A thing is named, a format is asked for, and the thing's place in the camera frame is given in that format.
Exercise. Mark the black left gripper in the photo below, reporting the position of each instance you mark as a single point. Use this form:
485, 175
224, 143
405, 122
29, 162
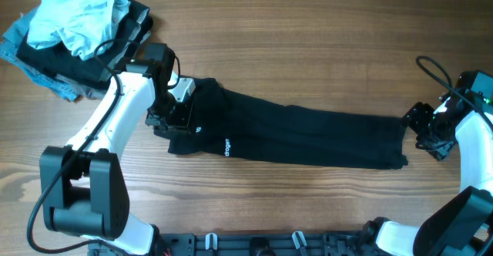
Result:
181, 123

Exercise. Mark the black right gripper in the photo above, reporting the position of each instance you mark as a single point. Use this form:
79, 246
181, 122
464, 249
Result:
414, 120

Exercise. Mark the black t-shirt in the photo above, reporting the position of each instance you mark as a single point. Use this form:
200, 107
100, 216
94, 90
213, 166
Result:
234, 125

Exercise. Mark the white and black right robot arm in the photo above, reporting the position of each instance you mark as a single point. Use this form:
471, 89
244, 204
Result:
463, 226

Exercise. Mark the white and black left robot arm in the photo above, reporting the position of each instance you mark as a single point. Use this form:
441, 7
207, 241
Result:
84, 193

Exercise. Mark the folded grey garment in stack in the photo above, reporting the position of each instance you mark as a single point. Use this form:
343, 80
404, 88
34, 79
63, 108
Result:
88, 90

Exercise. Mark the folded black garment in stack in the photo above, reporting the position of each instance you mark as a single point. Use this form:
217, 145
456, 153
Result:
43, 60

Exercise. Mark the light blue crumpled garment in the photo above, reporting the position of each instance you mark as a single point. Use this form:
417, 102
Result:
83, 26

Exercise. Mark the folded blue denim jeans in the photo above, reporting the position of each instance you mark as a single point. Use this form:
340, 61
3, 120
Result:
10, 43

